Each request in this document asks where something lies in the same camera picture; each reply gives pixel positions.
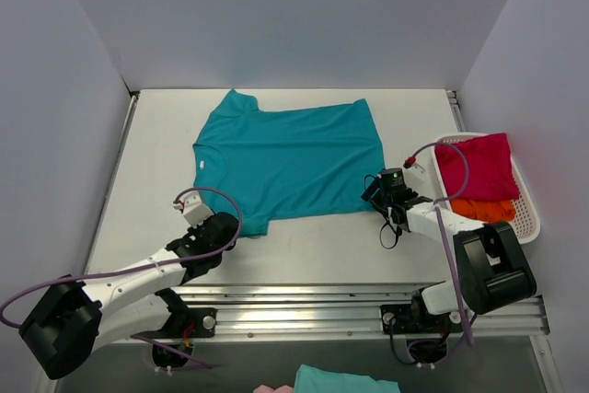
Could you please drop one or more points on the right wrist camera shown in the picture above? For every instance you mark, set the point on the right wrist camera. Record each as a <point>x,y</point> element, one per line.
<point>415,175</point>

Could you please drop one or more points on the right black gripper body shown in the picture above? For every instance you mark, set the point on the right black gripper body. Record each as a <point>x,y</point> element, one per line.
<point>373,188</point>

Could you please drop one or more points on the white plastic basket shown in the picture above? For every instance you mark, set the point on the white plastic basket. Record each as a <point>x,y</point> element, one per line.
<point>526,224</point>

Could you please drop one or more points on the teal t-shirt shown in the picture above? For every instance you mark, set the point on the teal t-shirt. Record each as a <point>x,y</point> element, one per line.
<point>277,165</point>

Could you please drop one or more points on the folded pink t-shirt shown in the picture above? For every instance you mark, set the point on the folded pink t-shirt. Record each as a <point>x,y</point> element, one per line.
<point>268,389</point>

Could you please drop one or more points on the aluminium rail frame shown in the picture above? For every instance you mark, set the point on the aluminium rail frame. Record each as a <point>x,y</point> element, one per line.
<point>313,278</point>

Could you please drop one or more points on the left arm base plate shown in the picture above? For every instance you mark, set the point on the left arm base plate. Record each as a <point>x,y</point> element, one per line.
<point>202,319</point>

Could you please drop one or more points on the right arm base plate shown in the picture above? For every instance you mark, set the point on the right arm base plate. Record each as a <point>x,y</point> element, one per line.
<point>406,319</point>

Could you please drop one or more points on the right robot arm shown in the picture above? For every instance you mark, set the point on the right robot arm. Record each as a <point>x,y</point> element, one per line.
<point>488,268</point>

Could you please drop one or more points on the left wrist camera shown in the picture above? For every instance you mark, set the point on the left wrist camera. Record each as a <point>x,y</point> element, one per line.
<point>193,209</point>

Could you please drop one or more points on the folded mint t-shirt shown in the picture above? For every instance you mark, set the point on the folded mint t-shirt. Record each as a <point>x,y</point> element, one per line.
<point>311,379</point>

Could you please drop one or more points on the orange t-shirt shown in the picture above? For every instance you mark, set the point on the orange t-shirt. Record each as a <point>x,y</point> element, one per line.
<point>485,211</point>

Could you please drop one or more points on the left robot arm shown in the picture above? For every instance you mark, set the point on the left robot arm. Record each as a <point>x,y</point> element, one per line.
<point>74,318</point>

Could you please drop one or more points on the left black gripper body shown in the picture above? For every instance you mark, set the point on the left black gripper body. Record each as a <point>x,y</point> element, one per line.
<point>225,225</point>

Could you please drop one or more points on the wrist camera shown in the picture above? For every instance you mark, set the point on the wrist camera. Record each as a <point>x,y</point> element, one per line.
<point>415,175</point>
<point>193,209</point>

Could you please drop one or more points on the magenta t-shirt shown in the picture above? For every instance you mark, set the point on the magenta t-shirt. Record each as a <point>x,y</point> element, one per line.
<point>490,175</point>

